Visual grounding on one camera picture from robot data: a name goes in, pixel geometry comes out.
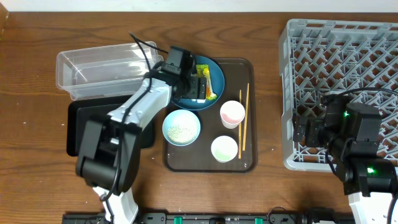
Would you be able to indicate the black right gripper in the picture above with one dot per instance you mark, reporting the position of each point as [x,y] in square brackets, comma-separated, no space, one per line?
[314,126]

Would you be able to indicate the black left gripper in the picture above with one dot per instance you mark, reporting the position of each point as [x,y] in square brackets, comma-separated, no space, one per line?
[198,91]

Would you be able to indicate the yellow snack wrapper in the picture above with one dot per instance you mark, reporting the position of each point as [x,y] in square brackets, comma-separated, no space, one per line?
[204,71]

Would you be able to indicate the light blue bowl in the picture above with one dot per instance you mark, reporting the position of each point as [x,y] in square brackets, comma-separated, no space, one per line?
[184,118]

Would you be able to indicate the white rice pile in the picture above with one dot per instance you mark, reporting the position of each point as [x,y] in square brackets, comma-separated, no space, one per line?
[179,134]

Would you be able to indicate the white cup pink inside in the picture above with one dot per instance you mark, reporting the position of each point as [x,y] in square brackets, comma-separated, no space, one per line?
[232,114]

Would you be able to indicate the white cup green inside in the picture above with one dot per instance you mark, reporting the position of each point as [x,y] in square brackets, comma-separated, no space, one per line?
[224,149]

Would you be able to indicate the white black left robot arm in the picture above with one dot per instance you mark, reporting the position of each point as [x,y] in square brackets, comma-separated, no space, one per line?
[108,159]

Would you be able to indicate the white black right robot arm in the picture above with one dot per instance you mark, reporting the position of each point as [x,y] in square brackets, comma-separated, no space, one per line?
[349,133]

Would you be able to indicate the clear plastic waste bin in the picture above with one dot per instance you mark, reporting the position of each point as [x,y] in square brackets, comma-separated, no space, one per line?
[105,71]

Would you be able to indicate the grey dishwasher rack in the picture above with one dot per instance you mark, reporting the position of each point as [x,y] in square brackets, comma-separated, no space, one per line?
[318,57]

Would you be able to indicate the dark blue plate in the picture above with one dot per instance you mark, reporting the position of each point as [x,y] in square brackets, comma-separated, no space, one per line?
[217,82]

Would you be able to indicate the right wooden chopstick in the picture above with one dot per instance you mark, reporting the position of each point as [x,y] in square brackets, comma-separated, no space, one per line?
[246,117]

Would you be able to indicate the brown serving tray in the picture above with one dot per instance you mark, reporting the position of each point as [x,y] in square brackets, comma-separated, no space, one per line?
[197,156]

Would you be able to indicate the black rectangular tray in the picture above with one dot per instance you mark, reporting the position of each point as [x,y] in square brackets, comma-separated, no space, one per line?
[79,113]

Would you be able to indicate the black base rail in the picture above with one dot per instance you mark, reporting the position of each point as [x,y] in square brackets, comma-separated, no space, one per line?
[276,215]

